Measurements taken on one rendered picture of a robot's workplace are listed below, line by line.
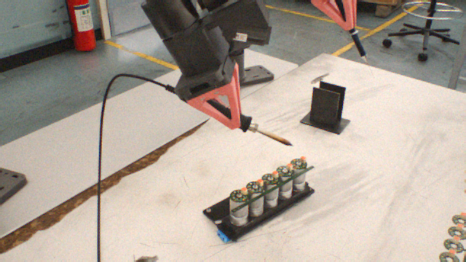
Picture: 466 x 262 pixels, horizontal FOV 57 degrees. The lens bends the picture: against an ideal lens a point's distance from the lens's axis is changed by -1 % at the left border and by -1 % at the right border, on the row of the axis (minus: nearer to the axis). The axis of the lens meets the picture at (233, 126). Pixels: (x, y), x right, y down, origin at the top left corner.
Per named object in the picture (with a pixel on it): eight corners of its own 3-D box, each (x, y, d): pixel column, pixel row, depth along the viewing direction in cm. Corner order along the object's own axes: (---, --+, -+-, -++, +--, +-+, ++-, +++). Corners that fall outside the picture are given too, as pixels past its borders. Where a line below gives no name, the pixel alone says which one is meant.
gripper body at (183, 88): (234, 52, 61) (208, 5, 58) (226, 84, 53) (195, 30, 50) (194, 70, 63) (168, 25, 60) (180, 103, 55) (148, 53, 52)
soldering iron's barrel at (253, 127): (286, 145, 63) (247, 126, 62) (291, 137, 63) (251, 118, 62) (286, 151, 62) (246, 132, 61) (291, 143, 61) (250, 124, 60)
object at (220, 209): (233, 245, 58) (233, 239, 57) (202, 216, 63) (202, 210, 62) (314, 196, 67) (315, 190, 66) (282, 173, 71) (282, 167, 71)
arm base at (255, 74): (277, 46, 97) (261, 37, 103) (194, 62, 90) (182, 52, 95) (275, 78, 102) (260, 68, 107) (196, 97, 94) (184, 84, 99)
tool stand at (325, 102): (322, 129, 90) (298, 83, 88) (364, 117, 83) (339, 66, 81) (310, 143, 86) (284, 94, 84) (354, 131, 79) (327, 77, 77)
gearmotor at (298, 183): (284, 189, 66) (286, 161, 63) (295, 183, 67) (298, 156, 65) (295, 197, 64) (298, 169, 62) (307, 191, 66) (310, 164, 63)
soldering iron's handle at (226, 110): (245, 126, 63) (164, 89, 61) (253, 113, 62) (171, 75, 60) (244, 136, 61) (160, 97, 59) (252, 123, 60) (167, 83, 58)
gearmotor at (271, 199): (256, 205, 63) (258, 177, 60) (269, 198, 64) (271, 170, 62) (268, 214, 61) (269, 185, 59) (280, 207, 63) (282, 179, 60)
